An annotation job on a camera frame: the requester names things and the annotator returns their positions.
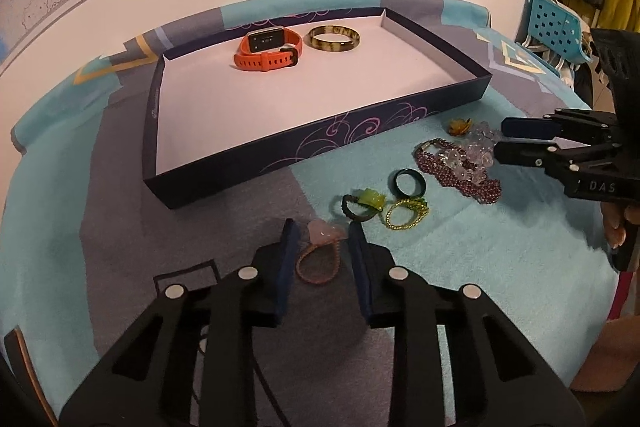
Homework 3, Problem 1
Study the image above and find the pink flower bracelet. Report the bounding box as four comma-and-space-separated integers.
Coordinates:
296, 219, 347, 285

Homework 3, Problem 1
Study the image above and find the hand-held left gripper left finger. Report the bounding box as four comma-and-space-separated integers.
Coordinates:
60, 219, 301, 427

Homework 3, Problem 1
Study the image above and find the orange smart watch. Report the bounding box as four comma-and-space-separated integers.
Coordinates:
233, 27, 304, 72

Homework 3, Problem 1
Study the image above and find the yellow-green bead bracelet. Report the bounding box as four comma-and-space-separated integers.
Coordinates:
384, 197, 431, 232

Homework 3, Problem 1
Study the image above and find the clear crystal bracelet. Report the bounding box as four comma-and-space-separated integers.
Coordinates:
440, 122, 501, 185

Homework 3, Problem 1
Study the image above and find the blue plastic basket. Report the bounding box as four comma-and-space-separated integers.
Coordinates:
525, 0, 596, 68

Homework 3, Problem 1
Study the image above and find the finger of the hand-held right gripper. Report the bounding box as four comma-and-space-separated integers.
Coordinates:
494, 138, 621, 180
501, 107, 621, 145

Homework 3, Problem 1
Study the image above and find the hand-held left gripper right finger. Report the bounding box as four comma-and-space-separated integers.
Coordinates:
347, 222, 586, 427

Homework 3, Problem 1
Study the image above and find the dark blue tray box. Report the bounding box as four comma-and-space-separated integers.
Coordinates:
142, 7, 493, 210

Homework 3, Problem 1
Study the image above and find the tortoiseshell bangle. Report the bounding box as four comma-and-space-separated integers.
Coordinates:
306, 24, 362, 54

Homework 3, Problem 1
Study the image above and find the wooden edged dark board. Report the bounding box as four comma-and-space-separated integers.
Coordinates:
4, 327, 58, 427

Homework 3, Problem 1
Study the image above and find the person's right forearm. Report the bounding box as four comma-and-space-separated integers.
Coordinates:
570, 269, 640, 393

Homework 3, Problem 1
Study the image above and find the person's right hand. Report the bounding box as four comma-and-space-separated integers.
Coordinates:
601, 202, 627, 251

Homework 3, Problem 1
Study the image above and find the purple bead bracelet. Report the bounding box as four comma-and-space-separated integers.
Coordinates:
414, 138, 502, 205

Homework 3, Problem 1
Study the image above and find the green flower hair tie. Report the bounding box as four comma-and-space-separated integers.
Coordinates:
341, 188, 387, 223

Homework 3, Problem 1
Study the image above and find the dark green ring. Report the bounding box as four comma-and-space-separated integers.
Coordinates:
392, 168, 427, 198

